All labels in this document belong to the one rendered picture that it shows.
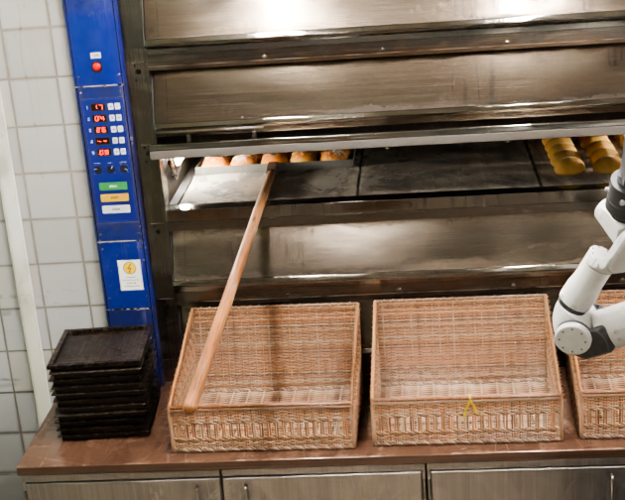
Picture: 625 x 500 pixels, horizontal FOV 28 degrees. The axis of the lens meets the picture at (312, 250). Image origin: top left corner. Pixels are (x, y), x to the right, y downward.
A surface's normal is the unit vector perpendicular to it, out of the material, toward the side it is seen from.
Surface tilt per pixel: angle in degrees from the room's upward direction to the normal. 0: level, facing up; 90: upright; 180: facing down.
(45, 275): 90
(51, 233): 90
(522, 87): 70
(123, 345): 0
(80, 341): 0
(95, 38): 90
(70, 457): 0
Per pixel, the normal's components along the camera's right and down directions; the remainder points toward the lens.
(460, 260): -0.09, 0.00
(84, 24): -0.07, 0.34
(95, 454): -0.07, -0.94
